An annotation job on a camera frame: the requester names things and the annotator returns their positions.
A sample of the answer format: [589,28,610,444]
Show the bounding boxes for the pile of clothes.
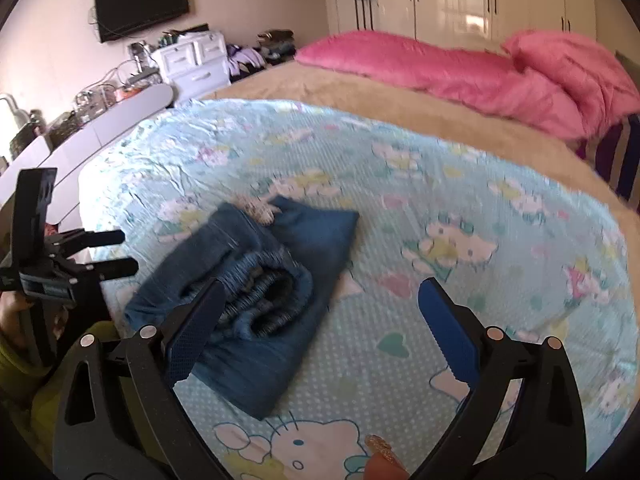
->
[227,29,296,81]

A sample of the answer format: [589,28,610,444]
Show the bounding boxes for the beige bed blanket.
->
[200,57,631,211]

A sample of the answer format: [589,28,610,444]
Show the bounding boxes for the white desk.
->
[0,84,175,231]

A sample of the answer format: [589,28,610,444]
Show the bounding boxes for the person's right hand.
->
[362,434,411,480]

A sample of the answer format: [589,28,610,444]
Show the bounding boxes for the white drawer unit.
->
[150,30,231,101]

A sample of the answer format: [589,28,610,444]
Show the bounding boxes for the striped cloth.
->
[575,112,640,198]

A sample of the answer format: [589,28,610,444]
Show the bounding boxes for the person's left hand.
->
[0,292,32,356]

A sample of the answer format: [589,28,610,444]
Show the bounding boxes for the cartoon printed blanket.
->
[77,99,633,480]

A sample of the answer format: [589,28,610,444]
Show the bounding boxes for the blue pants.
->
[124,196,361,421]

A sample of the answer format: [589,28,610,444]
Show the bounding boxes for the pink quilt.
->
[295,30,601,141]

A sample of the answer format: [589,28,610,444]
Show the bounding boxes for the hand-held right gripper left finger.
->
[52,280,228,480]

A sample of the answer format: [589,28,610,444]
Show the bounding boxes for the black wall television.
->
[93,0,191,43]

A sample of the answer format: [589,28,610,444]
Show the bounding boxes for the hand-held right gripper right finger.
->
[415,277,587,480]

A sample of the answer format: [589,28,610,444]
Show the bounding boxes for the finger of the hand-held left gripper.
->
[50,230,126,257]
[75,258,140,286]

